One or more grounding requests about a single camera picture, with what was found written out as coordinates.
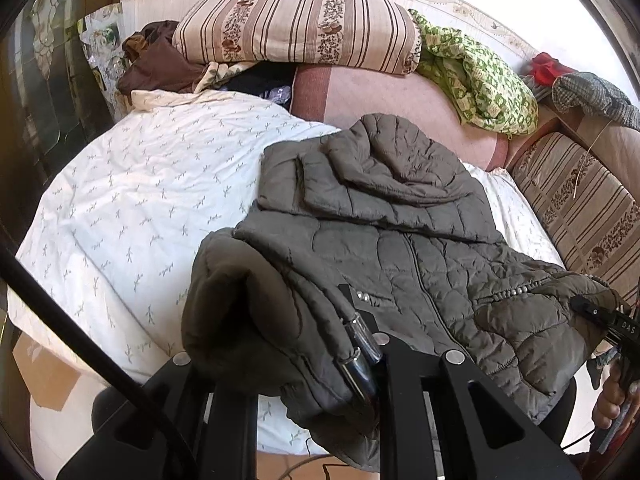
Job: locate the green patterned cloth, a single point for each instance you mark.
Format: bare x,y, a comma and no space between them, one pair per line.
480,75

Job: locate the brown cardboard box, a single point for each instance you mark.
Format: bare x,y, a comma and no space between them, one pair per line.
45,375

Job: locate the brown cloth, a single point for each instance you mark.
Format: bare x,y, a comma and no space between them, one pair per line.
160,67

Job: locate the houndstooth cloth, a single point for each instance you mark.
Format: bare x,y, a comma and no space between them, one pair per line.
590,92

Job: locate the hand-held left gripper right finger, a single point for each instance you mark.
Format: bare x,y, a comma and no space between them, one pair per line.
400,390

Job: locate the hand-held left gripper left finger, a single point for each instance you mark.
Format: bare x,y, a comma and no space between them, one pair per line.
165,425

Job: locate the cream patterned cloth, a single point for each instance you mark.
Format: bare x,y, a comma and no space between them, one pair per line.
215,72

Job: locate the olive quilted hooded jacket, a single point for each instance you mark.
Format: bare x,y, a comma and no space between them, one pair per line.
400,240

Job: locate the pink blanket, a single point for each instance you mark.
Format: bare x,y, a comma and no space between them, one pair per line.
390,95

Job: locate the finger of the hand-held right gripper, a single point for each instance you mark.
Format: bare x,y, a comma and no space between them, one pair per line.
595,311

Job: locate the dark clothes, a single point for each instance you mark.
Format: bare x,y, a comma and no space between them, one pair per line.
255,85

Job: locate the striped floral pillow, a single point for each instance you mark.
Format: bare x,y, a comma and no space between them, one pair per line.
300,25

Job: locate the white leaf-print duvet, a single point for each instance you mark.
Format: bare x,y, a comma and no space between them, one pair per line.
150,200

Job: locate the red cloth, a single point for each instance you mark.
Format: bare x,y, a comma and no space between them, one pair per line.
545,67

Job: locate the person's right hand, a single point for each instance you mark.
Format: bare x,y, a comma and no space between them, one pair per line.
612,402

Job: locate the striped floral sofa cushion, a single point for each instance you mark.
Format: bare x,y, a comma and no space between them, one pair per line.
590,210

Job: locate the floral printed sheet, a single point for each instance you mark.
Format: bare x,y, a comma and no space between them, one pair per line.
105,35

